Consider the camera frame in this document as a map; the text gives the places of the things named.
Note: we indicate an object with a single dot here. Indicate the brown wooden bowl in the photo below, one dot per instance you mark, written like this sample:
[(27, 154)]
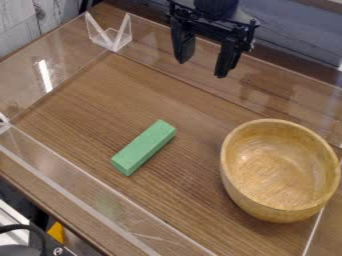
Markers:
[(280, 170)]

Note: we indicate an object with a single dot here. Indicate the green rectangular block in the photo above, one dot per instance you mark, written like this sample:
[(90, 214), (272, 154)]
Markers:
[(144, 147)]

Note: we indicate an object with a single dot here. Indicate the black device with yellow label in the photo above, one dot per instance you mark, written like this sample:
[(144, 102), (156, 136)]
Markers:
[(62, 241)]

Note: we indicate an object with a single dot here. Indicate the clear acrylic corner bracket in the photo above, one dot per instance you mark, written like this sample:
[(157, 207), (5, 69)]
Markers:
[(113, 39)]

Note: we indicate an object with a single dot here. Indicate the clear acrylic front wall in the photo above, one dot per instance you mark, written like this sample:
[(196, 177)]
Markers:
[(94, 210)]

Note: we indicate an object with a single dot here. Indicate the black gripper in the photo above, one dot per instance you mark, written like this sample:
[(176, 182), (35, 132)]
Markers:
[(220, 19)]

